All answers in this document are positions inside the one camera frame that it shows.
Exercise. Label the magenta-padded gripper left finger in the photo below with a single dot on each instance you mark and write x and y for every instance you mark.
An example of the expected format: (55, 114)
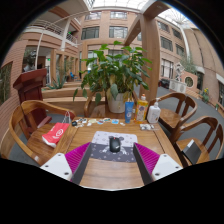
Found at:
(55, 165)

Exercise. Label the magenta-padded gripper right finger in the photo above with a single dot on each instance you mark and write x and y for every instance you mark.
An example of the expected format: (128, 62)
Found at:
(167, 165)

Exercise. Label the black computer mouse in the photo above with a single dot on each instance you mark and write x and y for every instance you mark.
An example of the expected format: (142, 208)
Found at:
(114, 145)

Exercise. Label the grey printed mouse pad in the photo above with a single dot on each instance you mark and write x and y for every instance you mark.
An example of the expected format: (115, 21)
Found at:
(100, 140)

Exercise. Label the black notebook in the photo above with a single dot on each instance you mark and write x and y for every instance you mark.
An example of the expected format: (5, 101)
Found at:
(192, 151)

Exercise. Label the red paper bag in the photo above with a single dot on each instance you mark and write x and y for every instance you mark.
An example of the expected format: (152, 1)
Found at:
(56, 133)

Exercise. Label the small tissue packet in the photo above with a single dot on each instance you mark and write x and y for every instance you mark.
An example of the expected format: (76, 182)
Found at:
(147, 127)

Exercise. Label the black key fob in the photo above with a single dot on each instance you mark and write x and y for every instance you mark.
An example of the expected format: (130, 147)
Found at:
(74, 123)

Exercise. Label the wooden armchair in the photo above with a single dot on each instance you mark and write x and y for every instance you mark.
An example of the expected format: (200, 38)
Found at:
(87, 108)
(170, 118)
(36, 106)
(196, 123)

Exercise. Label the white pump bottle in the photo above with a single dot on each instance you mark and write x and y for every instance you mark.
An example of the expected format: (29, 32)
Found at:
(153, 114)

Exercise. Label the small printed sticker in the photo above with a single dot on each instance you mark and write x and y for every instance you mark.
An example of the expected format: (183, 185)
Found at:
(92, 121)
(100, 122)
(106, 120)

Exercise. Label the small white sticker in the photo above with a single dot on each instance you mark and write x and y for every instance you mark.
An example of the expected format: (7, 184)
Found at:
(122, 124)

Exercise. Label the yellow dish soap bottle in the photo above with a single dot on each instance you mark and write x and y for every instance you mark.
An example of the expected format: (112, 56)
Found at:
(141, 110)

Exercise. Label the blue squeeze tube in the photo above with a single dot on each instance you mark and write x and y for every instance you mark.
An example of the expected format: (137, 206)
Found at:
(129, 111)

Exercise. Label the blue printed sticker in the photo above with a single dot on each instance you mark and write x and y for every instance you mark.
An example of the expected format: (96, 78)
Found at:
(115, 121)

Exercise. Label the yellow flowering plant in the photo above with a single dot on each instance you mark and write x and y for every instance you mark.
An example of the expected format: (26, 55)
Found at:
(205, 95)

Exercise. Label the dark red wooden lectern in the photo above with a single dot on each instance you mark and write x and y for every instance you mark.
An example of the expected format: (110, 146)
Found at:
(31, 86)

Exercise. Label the white outdoor sculpture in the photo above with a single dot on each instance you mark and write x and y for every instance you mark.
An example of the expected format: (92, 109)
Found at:
(179, 71)

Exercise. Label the green potted plant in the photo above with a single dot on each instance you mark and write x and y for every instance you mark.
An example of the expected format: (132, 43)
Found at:
(116, 66)

